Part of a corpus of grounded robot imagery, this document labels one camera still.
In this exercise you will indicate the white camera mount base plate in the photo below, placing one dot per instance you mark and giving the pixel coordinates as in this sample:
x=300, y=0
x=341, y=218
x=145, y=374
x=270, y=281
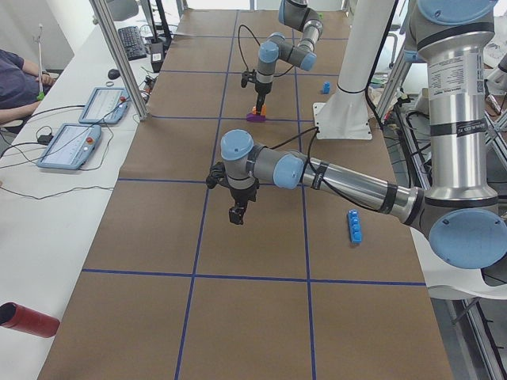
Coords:
x=349, y=121

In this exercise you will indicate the black keyboard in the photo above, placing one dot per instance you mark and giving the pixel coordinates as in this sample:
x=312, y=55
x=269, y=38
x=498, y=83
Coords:
x=132, y=42

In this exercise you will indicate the orange trapezoid block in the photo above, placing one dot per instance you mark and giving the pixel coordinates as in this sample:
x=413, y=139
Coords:
x=258, y=114

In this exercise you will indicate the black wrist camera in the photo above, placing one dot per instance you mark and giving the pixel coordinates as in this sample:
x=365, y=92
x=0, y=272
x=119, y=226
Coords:
x=248, y=76
x=217, y=176

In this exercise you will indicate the aluminium frame post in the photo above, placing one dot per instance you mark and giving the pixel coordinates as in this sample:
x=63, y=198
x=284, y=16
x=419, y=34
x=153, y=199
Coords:
x=108, y=28

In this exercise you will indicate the near blue teach pendant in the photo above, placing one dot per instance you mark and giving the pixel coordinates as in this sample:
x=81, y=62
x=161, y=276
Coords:
x=71, y=147

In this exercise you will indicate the purple trapezoid block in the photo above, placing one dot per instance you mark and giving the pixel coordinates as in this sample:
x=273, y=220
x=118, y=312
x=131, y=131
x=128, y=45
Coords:
x=249, y=118

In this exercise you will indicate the white camera mast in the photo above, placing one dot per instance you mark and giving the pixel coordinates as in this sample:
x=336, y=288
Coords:
x=371, y=19

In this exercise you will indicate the red cardboard tube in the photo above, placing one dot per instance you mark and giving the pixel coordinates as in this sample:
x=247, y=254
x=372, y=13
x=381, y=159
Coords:
x=26, y=320

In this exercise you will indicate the seated person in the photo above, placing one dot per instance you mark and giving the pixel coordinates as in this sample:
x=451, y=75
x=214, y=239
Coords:
x=20, y=86

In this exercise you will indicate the blue teach pendant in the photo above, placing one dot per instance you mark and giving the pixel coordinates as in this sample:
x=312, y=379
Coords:
x=106, y=105
x=71, y=147

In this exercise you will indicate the black computer mouse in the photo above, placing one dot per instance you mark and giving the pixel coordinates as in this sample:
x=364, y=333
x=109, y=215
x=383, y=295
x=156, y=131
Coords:
x=113, y=74

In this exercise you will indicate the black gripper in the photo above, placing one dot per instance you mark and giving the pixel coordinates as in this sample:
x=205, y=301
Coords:
x=242, y=195
x=262, y=87

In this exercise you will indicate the far blue teach pendant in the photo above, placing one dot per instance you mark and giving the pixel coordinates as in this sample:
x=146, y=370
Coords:
x=106, y=105

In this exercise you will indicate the long blue brick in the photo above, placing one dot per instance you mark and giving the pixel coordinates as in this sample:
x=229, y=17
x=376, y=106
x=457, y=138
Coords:
x=355, y=229

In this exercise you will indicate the black power adapter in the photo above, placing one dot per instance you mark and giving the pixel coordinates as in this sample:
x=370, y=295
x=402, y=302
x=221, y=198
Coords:
x=157, y=56

